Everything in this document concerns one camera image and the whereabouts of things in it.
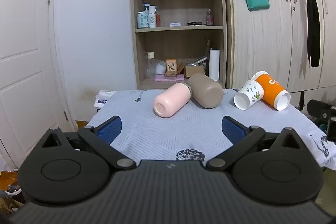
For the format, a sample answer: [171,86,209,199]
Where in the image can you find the pink cup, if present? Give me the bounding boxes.
[153,83,193,118]

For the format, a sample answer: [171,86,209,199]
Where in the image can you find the black ribbon bow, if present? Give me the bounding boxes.
[297,0,324,68]

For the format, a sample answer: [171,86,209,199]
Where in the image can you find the cardboard box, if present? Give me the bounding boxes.
[184,64,206,79]

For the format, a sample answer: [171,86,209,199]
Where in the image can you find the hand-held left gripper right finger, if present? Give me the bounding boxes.
[206,116,304,170]

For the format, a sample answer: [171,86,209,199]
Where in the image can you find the grey patterned table cloth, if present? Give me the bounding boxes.
[84,88,336,170]

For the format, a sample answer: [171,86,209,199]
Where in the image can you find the pink bottle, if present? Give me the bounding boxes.
[205,9,214,26]

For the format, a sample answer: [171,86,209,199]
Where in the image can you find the white paper roll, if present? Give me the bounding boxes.
[209,49,220,81]

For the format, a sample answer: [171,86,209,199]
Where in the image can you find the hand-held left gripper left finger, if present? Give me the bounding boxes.
[37,115,137,170]

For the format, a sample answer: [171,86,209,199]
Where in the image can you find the clear bottle beige cap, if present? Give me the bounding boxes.
[146,52,156,80]

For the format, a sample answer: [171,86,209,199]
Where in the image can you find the white door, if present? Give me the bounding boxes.
[0,0,76,169]

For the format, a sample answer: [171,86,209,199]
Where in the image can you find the white cactus print cup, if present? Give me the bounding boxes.
[234,80,264,110]

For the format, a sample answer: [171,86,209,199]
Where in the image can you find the pink flat box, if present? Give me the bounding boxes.
[154,74,185,82]

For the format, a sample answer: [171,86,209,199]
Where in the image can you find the orange cup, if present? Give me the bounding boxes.
[251,71,291,111]

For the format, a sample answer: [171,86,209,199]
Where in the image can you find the white tissue pack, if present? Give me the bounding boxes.
[94,90,117,111]

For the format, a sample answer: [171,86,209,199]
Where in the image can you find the wooden wardrobe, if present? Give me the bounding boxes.
[220,0,336,94]

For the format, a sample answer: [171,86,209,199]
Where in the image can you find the small floral wooden box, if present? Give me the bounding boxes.
[165,59,178,77]

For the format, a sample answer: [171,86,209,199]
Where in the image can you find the taupe cup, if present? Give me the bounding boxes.
[188,73,224,109]

